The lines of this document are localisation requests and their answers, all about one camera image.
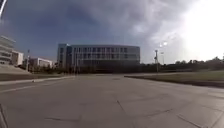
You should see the large glass-fronted building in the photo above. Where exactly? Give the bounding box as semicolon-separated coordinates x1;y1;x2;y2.
57;43;141;74

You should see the grey paved plaza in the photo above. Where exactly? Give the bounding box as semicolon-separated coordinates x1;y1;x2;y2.
0;73;224;128

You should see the lamp pole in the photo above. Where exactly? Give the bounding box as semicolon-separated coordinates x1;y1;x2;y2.
153;49;160;73

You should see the low pale building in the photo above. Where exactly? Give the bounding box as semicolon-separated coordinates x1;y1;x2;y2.
29;57;54;69

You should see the pale kerb strip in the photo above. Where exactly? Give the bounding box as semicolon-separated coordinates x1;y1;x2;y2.
0;75;76;86

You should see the grass strip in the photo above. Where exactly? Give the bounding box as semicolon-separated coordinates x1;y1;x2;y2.
124;69;224;89

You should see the thin pole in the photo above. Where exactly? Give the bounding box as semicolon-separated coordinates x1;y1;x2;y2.
25;49;31;72

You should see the row of trees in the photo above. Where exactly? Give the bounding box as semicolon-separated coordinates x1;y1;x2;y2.
139;56;224;73

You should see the small pale building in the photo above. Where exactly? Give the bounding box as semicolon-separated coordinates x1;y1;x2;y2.
11;50;25;67

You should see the grass slope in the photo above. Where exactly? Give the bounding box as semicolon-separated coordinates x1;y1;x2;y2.
0;63;64;82

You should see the white tiered building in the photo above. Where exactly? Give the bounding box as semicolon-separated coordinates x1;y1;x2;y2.
0;35;16;66

